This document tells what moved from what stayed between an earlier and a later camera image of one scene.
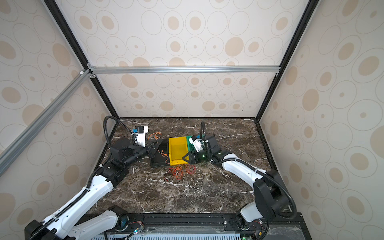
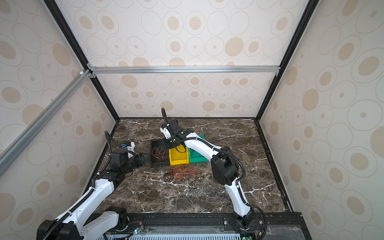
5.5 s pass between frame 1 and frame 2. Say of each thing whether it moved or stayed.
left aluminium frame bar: stayed
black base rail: stayed
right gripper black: moved
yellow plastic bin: stayed
